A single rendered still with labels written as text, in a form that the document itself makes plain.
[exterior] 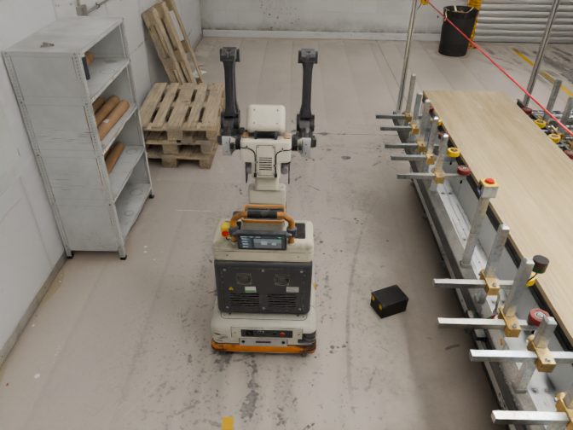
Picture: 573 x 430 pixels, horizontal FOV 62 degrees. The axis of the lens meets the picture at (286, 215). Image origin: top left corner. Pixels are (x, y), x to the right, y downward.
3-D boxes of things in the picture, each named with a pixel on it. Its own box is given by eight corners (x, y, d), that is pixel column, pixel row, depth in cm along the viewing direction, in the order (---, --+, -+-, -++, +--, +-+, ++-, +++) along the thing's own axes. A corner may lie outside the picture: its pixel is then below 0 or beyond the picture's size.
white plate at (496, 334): (499, 357, 208) (505, 342, 202) (480, 313, 229) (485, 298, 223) (500, 357, 208) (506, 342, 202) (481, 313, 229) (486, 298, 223)
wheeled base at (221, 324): (315, 357, 289) (318, 328, 274) (211, 354, 289) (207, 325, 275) (313, 281, 344) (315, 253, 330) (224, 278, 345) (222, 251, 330)
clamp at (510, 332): (506, 337, 202) (509, 329, 199) (494, 313, 213) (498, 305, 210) (519, 338, 202) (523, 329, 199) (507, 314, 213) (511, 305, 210)
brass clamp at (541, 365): (536, 372, 175) (541, 363, 173) (522, 343, 186) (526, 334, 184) (553, 373, 175) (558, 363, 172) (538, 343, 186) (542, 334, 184)
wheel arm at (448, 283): (433, 289, 225) (435, 282, 223) (431, 284, 228) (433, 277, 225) (527, 291, 225) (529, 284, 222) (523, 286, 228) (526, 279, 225)
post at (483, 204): (461, 268, 256) (483, 196, 230) (459, 262, 260) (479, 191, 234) (470, 268, 256) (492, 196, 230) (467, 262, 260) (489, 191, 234)
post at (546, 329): (510, 403, 198) (548, 322, 171) (507, 396, 201) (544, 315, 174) (518, 403, 198) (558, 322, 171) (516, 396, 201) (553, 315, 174)
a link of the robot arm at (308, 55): (298, 49, 255) (317, 50, 255) (298, 48, 267) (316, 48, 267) (296, 132, 273) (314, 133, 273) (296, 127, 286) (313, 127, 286)
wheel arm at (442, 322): (437, 329, 204) (439, 322, 202) (436, 323, 207) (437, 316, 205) (540, 332, 204) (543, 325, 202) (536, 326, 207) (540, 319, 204)
